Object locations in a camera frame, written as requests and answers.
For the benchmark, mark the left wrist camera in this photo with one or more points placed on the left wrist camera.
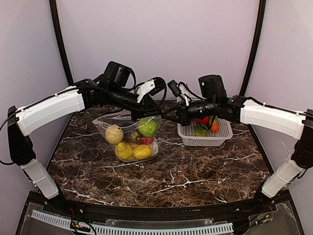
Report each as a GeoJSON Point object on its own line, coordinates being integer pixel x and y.
{"type": "Point", "coordinates": [151, 87]}

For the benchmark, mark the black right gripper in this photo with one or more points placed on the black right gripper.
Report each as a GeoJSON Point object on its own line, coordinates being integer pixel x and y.
{"type": "Point", "coordinates": [182, 113]}

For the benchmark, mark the green orange toy cucumber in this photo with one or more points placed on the green orange toy cucumber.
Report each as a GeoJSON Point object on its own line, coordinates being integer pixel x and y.
{"type": "Point", "coordinates": [213, 124]}

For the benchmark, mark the red toy pepper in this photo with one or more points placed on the red toy pepper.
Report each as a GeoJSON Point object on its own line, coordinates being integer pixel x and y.
{"type": "Point", "coordinates": [146, 141]}

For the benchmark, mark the green yellow toy mango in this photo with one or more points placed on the green yellow toy mango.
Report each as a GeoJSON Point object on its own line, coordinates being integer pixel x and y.
{"type": "Point", "coordinates": [199, 130]}

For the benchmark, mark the yellow toy pear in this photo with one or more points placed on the yellow toy pear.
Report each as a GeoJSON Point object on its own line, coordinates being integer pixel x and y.
{"type": "Point", "coordinates": [123, 151]}

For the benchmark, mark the yellow toy lemon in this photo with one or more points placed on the yellow toy lemon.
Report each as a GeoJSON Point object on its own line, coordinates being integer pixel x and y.
{"type": "Point", "coordinates": [142, 152]}

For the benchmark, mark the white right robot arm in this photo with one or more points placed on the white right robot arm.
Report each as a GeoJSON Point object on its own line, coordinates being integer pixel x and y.
{"type": "Point", "coordinates": [247, 110]}

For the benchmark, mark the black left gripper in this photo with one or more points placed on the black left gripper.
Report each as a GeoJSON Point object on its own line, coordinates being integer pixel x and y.
{"type": "Point", "coordinates": [136, 114]}

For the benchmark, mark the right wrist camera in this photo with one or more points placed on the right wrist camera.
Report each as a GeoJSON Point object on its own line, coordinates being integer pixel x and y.
{"type": "Point", "coordinates": [179, 90]}

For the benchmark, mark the cream toy apple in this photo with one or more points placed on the cream toy apple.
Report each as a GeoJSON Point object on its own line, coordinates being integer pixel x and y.
{"type": "Point", "coordinates": [114, 134]}

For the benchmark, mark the red toy apple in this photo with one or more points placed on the red toy apple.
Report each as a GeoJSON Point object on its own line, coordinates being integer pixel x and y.
{"type": "Point", "coordinates": [204, 120]}

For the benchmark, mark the white slotted cable duct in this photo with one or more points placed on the white slotted cable duct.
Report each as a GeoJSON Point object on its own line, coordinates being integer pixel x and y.
{"type": "Point", "coordinates": [127, 227]}

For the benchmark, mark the dark purple toy eggplant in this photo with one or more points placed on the dark purple toy eggplant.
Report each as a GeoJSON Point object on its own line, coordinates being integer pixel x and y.
{"type": "Point", "coordinates": [132, 136]}

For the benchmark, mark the clear zip top bag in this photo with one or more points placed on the clear zip top bag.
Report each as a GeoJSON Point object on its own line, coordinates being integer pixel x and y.
{"type": "Point", "coordinates": [123, 120]}

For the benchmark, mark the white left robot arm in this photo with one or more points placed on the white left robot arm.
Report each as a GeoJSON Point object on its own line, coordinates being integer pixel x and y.
{"type": "Point", "coordinates": [109, 88]}

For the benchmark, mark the light green toy fruit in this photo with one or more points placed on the light green toy fruit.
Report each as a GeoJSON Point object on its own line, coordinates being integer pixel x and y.
{"type": "Point", "coordinates": [147, 128]}

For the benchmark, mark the white plastic basket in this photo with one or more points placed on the white plastic basket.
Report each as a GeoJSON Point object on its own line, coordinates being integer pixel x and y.
{"type": "Point", "coordinates": [210, 139]}

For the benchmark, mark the yellow napa cabbage toy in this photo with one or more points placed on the yellow napa cabbage toy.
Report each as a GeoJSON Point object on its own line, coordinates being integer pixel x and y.
{"type": "Point", "coordinates": [155, 150]}

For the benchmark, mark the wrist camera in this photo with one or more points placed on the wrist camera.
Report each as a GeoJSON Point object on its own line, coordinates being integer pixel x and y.
{"type": "Point", "coordinates": [179, 90]}
{"type": "Point", "coordinates": [151, 87]}

